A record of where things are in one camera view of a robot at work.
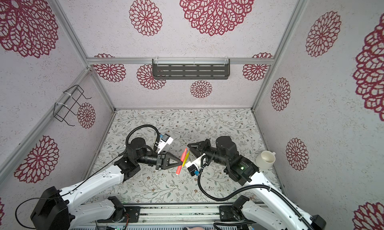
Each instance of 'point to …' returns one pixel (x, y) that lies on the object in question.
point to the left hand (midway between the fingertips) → (180, 165)
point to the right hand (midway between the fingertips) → (191, 137)
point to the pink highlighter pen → (179, 168)
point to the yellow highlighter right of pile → (186, 158)
